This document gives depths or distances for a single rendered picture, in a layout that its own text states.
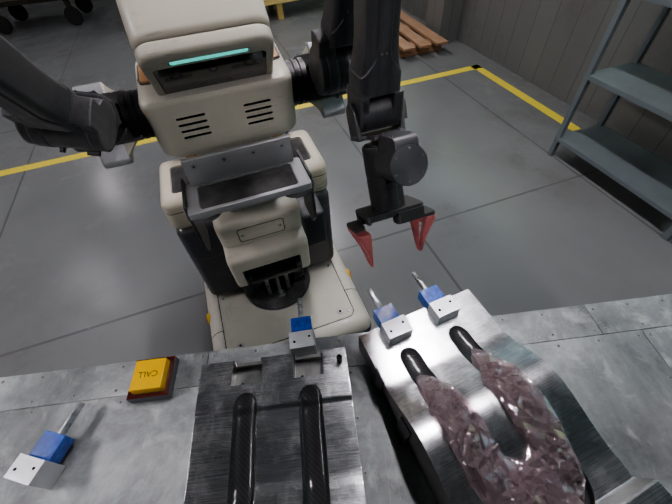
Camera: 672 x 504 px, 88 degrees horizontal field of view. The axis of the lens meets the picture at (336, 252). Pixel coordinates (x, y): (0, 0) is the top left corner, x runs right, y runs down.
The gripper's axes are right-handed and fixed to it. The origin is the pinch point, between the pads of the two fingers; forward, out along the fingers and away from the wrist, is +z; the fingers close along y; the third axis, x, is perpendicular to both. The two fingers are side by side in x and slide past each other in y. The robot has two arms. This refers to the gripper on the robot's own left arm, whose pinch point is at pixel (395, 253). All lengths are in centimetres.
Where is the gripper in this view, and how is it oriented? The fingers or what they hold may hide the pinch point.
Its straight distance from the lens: 64.0
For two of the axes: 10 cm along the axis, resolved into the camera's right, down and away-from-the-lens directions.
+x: -2.8, -3.3, 9.0
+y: 9.4, -2.9, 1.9
